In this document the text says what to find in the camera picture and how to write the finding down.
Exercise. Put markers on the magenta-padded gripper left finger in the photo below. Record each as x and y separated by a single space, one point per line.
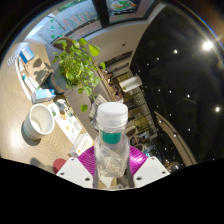
75 171

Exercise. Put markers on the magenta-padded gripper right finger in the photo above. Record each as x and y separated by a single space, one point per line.
151 170

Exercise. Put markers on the clear plastic water bottle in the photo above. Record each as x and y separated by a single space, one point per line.
111 153

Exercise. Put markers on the white and orange box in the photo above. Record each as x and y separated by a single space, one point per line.
81 144

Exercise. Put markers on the white ceramic mug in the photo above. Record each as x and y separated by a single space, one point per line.
38 121

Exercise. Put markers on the grey curved sofa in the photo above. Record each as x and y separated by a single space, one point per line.
80 100

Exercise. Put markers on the blue and white carton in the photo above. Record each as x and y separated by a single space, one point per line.
43 95

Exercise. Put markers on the person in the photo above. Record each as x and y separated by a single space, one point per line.
116 90
108 76

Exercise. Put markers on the white tube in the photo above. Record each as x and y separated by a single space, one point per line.
30 83

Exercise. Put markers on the green potted plant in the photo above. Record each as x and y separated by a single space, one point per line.
78 70

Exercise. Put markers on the small blue flat box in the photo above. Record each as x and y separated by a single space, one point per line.
26 54

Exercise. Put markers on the pill blister pack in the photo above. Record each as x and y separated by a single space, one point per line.
12 60

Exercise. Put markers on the group of ceiling lights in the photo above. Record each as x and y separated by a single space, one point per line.
207 45

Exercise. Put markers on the framed food poster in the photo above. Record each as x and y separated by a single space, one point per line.
128 6

